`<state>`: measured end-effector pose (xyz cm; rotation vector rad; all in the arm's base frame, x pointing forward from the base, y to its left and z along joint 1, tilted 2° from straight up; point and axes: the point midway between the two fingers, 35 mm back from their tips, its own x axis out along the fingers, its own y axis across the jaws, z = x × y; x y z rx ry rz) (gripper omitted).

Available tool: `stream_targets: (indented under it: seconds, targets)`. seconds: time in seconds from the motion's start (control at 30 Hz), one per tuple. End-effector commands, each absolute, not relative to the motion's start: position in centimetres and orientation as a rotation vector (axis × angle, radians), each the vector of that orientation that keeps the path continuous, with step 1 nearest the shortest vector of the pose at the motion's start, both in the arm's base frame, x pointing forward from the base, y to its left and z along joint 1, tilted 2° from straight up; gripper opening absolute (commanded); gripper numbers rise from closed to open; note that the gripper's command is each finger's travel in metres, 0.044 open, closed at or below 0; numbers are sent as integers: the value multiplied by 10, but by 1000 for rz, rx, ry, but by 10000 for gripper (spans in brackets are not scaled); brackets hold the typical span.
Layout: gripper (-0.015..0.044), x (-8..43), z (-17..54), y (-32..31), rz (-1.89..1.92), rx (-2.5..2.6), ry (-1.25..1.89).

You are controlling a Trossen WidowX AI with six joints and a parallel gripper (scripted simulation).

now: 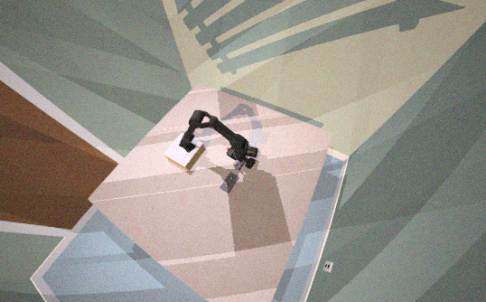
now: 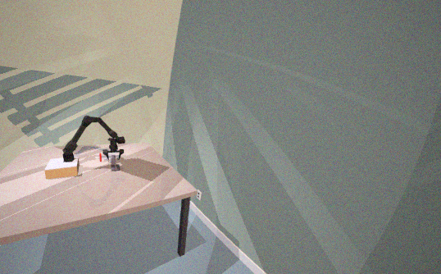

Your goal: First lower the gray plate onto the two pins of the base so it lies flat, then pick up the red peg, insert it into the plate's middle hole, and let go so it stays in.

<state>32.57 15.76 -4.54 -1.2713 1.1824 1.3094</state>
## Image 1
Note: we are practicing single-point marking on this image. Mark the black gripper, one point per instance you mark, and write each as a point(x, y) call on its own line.
point(249, 162)

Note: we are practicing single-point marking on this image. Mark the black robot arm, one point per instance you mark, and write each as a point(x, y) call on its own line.
point(237, 142)

